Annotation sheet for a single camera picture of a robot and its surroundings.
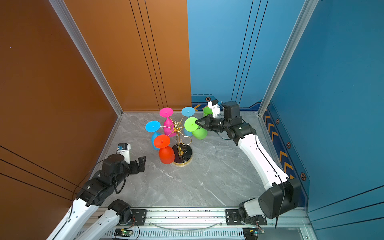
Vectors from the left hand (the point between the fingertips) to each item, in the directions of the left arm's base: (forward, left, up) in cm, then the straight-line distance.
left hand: (138, 156), depth 74 cm
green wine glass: (+38, -36, -5) cm, 53 cm away
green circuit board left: (-30, +5, -20) cm, 36 cm away
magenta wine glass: (+11, -15, +10) cm, 21 cm away
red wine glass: (+1, -15, +2) cm, 15 cm away
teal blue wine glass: (+21, -25, +11) cm, 34 cm away
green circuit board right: (-29, -56, -19) cm, 66 cm away
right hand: (+11, -28, +14) cm, 34 cm away
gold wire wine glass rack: (+14, -21, -16) cm, 30 cm away
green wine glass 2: (+13, -29, +5) cm, 32 cm away
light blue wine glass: (+11, -8, +11) cm, 17 cm away
